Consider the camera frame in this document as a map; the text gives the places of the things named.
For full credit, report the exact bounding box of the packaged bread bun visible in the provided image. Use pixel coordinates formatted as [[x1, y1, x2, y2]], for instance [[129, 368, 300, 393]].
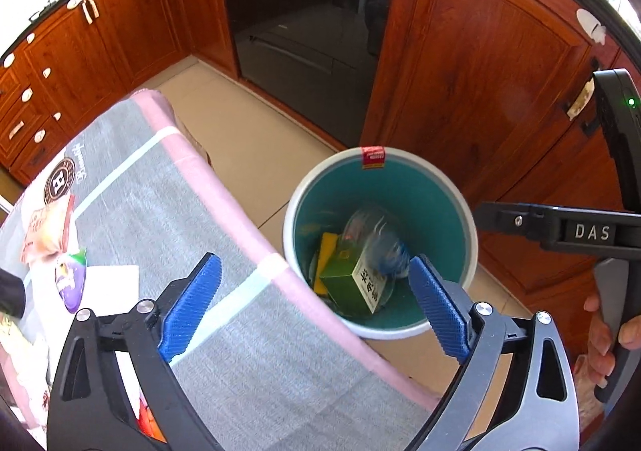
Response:
[[21, 194, 75, 266]]

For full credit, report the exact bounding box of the green tea box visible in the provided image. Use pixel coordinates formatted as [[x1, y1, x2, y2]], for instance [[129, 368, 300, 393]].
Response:
[[319, 248, 388, 319]]

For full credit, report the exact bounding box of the plaid tablecloth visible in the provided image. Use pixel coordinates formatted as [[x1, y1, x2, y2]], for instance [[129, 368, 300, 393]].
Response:
[[0, 87, 442, 451]]

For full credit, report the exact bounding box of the white paper sheet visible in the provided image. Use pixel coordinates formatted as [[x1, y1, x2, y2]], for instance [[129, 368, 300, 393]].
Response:
[[79, 266, 139, 316]]

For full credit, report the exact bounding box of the teal trash bin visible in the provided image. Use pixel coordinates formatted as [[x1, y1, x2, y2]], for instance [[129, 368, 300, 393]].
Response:
[[282, 146, 479, 340]]

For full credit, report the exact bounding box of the crushed clear water bottle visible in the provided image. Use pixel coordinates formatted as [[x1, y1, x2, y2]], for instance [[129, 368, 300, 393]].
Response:
[[341, 206, 411, 280]]

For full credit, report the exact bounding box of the purple toy egg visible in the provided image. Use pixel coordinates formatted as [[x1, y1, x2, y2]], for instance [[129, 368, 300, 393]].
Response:
[[54, 249, 87, 313]]

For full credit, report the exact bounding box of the black built-in oven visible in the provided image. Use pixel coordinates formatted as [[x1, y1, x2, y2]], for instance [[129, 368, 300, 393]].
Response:
[[226, 0, 391, 147]]

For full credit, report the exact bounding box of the orange foil snack wrapper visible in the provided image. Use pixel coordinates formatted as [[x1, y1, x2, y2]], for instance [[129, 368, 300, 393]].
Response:
[[138, 393, 167, 443]]

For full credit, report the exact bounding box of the black thermos bottle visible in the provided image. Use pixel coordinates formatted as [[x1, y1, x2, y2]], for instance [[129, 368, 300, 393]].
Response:
[[0, 269, 26, 319]]

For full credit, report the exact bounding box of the green yellow sponge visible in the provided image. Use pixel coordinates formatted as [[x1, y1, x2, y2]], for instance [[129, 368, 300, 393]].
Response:
[[313, 232, 339, 297]]

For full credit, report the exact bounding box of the person's right hand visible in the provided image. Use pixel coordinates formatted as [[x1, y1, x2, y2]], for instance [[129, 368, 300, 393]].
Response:
[[583, 294, 641, 386]]

